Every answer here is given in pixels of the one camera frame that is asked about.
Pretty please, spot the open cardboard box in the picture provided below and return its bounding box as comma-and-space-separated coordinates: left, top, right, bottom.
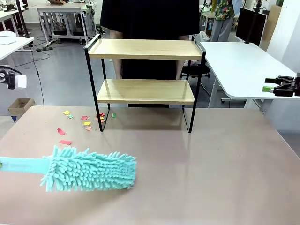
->
7, 97, 37, 119

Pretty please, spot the person in floral shirt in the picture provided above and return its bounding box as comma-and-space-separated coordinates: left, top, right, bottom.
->
210, 0, 236, 42

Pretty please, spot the black monitor pole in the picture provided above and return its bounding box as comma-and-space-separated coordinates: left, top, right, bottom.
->
245, 0, 263, 45

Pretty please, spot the person torso in black shirt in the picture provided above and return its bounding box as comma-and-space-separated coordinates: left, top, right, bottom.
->
100, 0, 200, 108

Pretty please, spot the black floor cable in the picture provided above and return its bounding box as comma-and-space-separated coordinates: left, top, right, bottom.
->
30, 43, 51, 106

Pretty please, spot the white desk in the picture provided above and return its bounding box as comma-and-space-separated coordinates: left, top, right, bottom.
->
199, 41, 300, 113

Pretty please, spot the grey metal workbench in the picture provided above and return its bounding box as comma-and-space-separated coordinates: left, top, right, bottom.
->
36, 3, 92, 45

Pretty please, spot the black stand pole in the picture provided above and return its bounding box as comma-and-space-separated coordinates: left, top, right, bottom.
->
15, 0, 31, 38

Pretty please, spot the black office chair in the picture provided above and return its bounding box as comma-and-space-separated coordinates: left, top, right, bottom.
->
180, 60, 211, 80

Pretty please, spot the teal microfiber duster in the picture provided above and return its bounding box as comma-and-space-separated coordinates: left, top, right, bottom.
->
0, 144, 137, 192

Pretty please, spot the brown cardboard panel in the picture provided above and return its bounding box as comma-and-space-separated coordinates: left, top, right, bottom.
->
261, 4, 283, 51

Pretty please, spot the black clamp with white tag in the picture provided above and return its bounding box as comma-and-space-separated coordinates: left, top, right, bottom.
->
0, 69, 27, 91

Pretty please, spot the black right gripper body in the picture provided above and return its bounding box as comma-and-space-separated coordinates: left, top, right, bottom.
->
292, 76, 300, 97

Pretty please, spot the wooden shelf with black frame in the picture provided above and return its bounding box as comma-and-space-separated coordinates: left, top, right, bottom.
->
83, 33, 207, 134

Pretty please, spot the black computer monitor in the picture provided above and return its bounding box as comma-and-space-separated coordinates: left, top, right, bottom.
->
235, 7, 268, 47

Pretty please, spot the white folded sheet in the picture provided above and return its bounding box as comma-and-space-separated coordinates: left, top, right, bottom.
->
0, 30, 17, 45

